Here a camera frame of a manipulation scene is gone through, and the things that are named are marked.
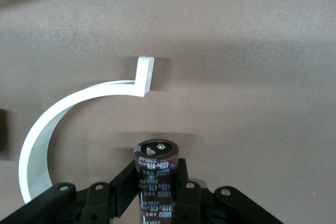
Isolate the white curved plastic bracket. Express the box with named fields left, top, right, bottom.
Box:
left=18, top=56, right=155, bottom=205

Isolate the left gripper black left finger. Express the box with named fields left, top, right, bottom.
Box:
left=0, top=159, right=140, bottom=224

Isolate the brown table cover mat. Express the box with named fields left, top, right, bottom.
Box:
left=0, top=0, right=336, bottom=224

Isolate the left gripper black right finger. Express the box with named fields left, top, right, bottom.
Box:
left=173, top=157, right=284, bottom=224

